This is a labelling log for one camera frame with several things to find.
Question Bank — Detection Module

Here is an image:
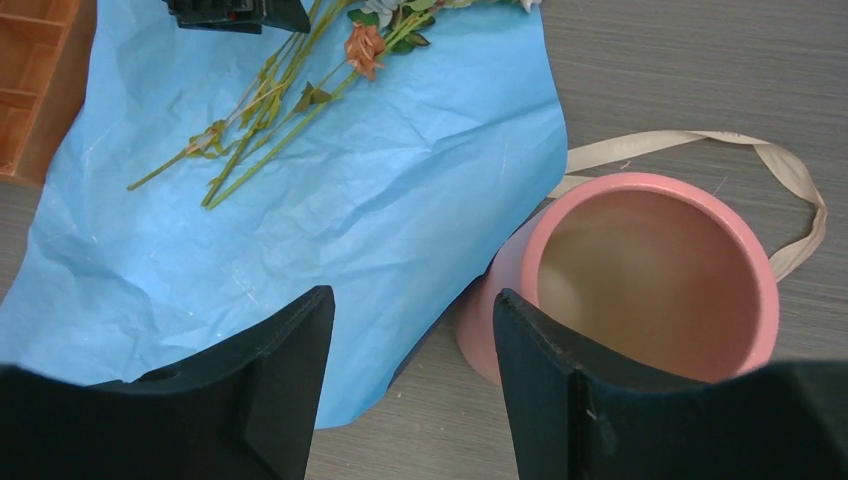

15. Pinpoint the pink cylindrical vase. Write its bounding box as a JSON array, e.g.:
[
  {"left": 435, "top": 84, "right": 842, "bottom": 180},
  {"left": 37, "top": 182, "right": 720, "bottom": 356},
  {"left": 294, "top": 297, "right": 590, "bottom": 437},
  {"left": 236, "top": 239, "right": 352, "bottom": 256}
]
[{"left": 455, "top": 173, "right": 779, "bottom": 383}]

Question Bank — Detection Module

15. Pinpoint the orange compartment tray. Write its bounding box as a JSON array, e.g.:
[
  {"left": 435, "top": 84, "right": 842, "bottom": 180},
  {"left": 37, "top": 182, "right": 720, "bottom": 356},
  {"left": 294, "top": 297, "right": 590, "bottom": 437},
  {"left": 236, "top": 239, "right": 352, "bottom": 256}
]
[{"left": 1, "top": 0, "right": 97, "bottom": 187}]

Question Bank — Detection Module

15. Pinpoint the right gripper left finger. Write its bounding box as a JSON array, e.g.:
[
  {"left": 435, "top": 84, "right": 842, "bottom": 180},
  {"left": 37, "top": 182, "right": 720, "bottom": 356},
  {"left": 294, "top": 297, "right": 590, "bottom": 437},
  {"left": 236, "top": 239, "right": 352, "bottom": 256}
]
[{"left": 1, "top": 286, "right": 335, "bottom": 479}]

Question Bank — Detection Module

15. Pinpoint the light blue flower stem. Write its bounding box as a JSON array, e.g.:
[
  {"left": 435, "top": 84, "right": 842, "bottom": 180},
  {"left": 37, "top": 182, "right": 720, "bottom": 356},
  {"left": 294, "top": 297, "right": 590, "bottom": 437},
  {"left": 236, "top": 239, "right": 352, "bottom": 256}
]
[{"left": 125, "top": 0, "right": 399, "bottom": 193}]

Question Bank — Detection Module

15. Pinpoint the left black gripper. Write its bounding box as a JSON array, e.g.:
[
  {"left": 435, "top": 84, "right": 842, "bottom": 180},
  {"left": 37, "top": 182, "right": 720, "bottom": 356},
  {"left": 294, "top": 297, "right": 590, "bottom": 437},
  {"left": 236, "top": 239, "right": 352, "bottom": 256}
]
[{"left": 164, "top": 0, "right": 311, "bottom": 35}]

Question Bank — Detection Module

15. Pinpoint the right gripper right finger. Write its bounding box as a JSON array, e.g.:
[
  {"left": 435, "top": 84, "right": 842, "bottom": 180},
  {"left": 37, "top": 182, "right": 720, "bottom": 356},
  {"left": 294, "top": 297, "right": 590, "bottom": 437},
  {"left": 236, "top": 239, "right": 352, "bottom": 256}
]
[{"left": 493, "top": 289, "right": 847, "bottom": 479}]

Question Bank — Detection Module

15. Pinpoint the flower bouquet blue paper wrap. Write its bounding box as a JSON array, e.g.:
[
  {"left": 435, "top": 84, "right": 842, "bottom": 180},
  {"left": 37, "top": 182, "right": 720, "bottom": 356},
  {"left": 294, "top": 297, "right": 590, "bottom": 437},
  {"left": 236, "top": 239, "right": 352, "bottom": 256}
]
[{"left": 1, "top": 1, "right": 567, "bottom": 428}]

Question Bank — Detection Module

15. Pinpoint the beige ribbon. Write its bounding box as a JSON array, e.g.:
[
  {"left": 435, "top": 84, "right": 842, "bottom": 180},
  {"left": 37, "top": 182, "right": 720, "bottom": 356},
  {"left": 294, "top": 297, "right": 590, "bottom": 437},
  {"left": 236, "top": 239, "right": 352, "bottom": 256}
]
[{"left": 546, "top": 129, "right": 829, "bottom": 283}]

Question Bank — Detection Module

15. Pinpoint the orange rose stem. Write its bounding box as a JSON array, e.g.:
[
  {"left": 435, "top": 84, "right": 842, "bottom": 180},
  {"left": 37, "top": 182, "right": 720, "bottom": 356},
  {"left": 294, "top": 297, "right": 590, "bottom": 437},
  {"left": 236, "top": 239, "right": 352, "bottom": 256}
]
[{"left": 201, "top": 10, "right": 433, "bottom": 210}]

